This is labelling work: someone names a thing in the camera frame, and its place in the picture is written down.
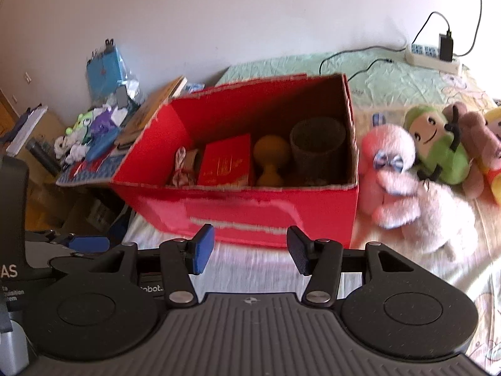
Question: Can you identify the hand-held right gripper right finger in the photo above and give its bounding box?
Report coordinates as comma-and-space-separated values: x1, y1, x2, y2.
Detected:
287, 226, 417, 307

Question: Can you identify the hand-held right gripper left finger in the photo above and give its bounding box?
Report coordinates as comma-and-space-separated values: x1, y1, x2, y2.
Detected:
90, 224, 216, 308

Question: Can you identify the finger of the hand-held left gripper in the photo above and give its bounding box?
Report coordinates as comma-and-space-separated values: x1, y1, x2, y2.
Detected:
70, 236, 111, 252

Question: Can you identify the large red cardboard box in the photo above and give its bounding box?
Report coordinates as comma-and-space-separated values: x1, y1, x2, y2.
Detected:
111, 72, 360, 249

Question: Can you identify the red white cord bundle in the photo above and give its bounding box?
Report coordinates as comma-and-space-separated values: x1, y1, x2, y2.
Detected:
169, 147, 204, 186

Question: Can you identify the small red box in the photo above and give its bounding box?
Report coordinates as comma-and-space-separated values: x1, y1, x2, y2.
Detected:
197, 133, 252, 186

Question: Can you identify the printed tape roll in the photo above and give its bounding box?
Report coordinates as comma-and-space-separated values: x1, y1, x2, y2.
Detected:
290, 117, 347, 185

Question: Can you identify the orange wooden gourd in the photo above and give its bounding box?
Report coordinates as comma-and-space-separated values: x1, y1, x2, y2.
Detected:
252, 135, 292, 186

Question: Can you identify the dark bottle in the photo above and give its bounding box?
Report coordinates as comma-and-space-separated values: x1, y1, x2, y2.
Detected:
25, 138, 62, 177

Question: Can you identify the small white plush toy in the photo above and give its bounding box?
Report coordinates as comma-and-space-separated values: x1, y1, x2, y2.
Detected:
53, 135, 89, 165

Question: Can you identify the blue pouch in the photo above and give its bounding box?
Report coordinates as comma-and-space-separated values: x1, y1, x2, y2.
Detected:
84, 128, 120, 161

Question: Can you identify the green frog toy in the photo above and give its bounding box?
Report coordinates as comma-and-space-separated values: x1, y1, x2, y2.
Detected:
65, 113, 95, 136

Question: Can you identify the blue box in plastic bag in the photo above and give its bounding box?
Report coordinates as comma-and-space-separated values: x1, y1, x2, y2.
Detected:
86, 38, 139, 104

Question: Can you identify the green plush toy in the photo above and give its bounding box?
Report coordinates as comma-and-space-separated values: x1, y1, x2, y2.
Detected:
403, 106, 470, 185

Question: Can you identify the printed bed sheet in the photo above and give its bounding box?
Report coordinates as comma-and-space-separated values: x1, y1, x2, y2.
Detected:
121, 45, 501, 373

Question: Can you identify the brown plush toy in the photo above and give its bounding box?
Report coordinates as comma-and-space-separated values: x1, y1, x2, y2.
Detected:
442, 102, 501, 200

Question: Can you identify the white power strip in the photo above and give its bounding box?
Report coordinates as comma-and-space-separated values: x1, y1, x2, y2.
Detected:
405, 43, 462, 74

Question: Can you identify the yellow plush toy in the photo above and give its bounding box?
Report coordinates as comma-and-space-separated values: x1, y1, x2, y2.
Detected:
483, 107, 501, 206

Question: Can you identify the black charger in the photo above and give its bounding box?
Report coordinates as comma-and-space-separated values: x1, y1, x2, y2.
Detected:
438, 32, 455, 62

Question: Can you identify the thin black cable with plug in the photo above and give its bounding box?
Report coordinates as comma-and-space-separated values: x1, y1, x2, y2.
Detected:
319, 48, 408, 83

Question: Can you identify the black charger cable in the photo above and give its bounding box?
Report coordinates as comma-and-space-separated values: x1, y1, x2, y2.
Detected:
411, 11, 452, 45

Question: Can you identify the grey power strip cord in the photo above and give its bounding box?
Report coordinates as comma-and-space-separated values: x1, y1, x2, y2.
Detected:
454, 0, 483, 57

